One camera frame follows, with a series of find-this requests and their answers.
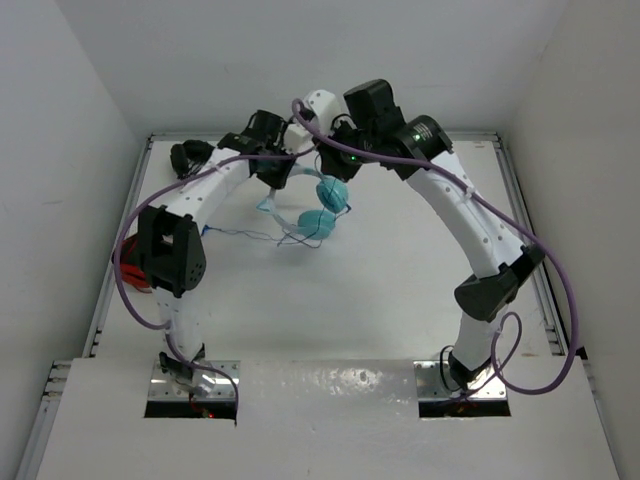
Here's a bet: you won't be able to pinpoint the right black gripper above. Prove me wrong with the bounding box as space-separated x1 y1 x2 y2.
313 113 377 182

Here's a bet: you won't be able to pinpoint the blue headphone cable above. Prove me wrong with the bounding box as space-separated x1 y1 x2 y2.
202 192 351 250

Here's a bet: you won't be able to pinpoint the teal cat-ear headphones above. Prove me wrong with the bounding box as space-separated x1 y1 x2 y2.
256 163 351 241

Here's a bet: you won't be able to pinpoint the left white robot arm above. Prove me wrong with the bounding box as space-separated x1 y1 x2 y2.
137 110 295 386

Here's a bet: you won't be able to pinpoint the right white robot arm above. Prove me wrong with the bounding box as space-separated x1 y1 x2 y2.
331 79 545 389

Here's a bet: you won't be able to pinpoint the black headphones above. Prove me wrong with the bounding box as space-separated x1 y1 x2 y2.
170 139 214 180

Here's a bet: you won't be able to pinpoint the red headphones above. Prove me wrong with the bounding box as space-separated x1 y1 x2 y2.
119 234 151 294

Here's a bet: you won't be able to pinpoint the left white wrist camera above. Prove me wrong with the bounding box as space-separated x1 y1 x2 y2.
282 123 313 154

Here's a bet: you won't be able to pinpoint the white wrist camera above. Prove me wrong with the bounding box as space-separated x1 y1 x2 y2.
303 89 343 136
282 123 313 154

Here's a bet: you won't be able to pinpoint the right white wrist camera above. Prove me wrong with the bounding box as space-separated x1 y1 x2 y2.
303 89 343 136

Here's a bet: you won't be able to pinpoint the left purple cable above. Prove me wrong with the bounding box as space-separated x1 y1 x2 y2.
112 142 331 401

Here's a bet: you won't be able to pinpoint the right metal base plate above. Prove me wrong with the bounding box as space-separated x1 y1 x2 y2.
413 359 510 401

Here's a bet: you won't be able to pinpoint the metal base plate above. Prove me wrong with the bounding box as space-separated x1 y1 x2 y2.
147 361 240 402
413 359 510 401

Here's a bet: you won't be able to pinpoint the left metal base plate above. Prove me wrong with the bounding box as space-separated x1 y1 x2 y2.
147 361 240 402

